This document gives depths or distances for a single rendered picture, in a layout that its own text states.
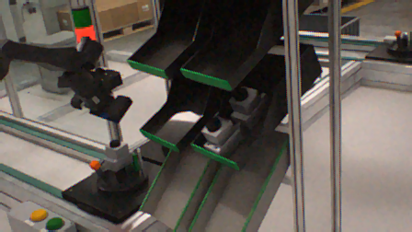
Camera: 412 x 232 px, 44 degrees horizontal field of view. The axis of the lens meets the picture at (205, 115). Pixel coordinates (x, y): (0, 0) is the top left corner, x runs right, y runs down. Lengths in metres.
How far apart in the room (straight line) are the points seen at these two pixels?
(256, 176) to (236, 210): 0.08
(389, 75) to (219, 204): 1.22
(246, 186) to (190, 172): 0.15
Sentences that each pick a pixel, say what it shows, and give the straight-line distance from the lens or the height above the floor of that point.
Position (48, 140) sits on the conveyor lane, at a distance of 1.85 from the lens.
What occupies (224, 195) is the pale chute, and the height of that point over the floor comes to 1.06.
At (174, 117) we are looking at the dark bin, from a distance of 1.14.
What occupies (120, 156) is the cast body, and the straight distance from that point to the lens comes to 1.36.
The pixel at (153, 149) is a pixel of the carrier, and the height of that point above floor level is 0.97.
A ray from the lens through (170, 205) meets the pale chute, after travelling 1.19.
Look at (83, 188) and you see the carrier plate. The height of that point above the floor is 0.97.
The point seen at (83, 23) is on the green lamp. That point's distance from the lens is 1.47.
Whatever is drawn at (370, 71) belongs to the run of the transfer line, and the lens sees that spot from 2.20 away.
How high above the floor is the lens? 1.67
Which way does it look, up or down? 24 degrees down
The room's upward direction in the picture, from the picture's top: 7 degrees counter-clockwise
